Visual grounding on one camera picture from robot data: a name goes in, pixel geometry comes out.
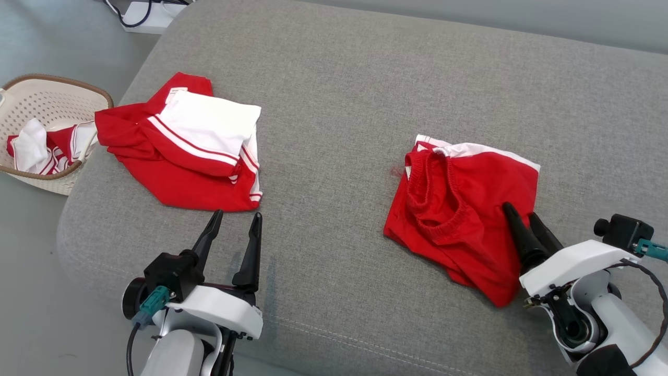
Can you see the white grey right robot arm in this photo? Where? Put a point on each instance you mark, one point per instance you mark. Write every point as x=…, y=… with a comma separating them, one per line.
x=610, y=324

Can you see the red white crumpled garment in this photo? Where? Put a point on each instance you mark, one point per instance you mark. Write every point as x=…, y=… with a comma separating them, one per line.
x=31, y=149

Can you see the cream perforated laundry basket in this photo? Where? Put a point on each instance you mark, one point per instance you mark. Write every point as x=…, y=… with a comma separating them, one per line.
x=47, y=102

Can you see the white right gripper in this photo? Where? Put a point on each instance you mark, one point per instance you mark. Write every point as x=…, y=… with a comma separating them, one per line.
x=574, y=263

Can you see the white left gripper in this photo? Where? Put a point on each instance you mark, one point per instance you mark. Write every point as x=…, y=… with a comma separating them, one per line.
x=224, y=310

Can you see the red shorts with white stripe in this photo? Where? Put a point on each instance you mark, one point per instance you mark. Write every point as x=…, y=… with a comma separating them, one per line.
x=485, y=198

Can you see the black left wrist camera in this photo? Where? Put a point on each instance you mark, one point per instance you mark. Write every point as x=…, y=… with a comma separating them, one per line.
x=169, y=271

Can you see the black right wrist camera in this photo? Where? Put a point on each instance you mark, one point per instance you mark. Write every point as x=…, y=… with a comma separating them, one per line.
x=623, y=232

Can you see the red shirt with white sleeves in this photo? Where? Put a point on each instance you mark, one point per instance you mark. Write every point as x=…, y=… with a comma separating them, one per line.
x=177, y=167

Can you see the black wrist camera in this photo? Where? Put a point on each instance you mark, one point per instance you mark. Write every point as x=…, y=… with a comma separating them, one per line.
x=623, y=232
x=169, y=271

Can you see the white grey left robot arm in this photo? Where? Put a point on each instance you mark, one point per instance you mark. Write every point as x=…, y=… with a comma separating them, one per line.
x=175, y=355

